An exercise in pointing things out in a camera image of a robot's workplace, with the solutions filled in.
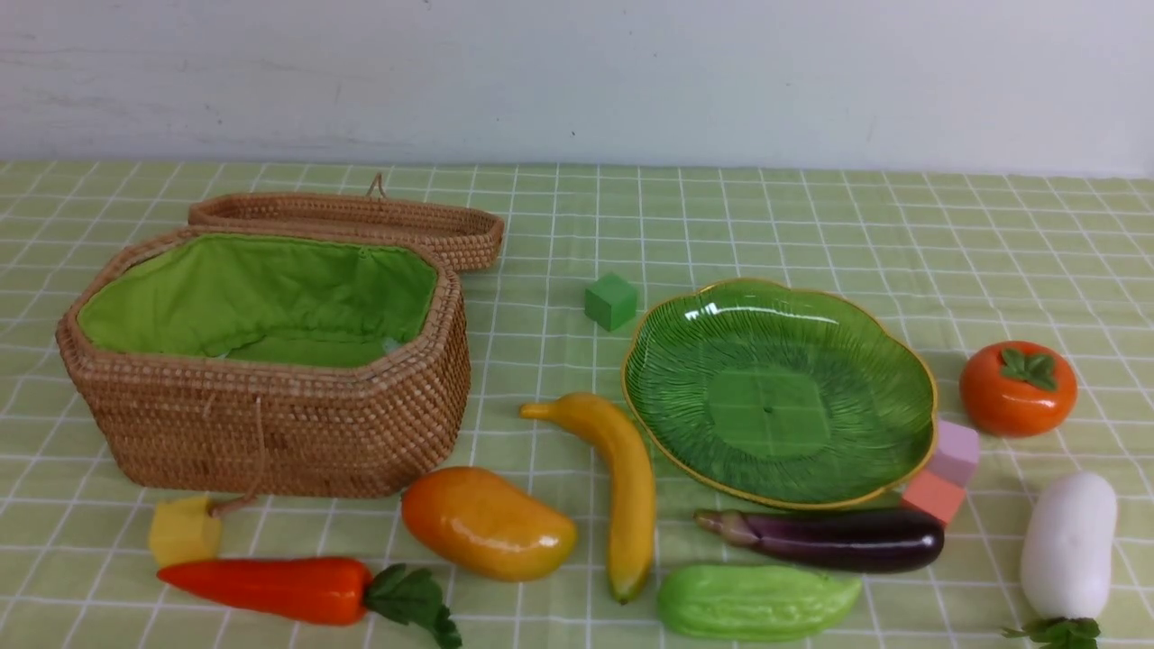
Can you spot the yellow banana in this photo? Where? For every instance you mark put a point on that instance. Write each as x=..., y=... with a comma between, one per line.
x=609, y=431

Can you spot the orange yellow mango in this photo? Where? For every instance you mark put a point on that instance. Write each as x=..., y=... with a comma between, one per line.
x=472, y=517

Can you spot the green bitter gourd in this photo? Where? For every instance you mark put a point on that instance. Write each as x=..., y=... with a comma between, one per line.
x=768, y=603

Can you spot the orange carrot with green leaves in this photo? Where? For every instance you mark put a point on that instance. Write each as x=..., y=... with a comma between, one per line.
x=321, y=591

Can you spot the purple eggplant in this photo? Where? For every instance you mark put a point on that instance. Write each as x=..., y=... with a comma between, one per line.
x=878, y=541

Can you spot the orange persimmon with green leaf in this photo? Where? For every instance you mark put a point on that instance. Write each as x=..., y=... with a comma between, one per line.
x=1018, y=389

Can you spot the white radish with green leaves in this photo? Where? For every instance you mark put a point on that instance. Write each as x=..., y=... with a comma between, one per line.
x=1067, y=561

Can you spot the green foam cube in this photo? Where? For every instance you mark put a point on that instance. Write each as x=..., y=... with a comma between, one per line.
x=610, y=301

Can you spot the woven wicker basket lid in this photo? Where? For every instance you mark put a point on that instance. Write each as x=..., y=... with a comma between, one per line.
x=463, y=238

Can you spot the green checked tablecloth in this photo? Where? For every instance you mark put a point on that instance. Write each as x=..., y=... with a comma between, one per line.
x=948, y=262

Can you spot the green leaf-shaped glass plate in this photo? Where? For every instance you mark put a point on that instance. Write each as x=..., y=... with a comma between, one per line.
x=793, y=399

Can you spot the woven wicker basket green lining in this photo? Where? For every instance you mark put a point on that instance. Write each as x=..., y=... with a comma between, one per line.
x=272, y=362

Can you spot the salmon foam cube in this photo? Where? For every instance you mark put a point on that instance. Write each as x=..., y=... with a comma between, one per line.
x=934, y=495

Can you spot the pink foam cube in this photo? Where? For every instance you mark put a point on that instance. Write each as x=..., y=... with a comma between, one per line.
x=957, y=453

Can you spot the yellow foam cube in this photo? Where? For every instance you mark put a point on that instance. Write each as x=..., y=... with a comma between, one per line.
x=184, y=530

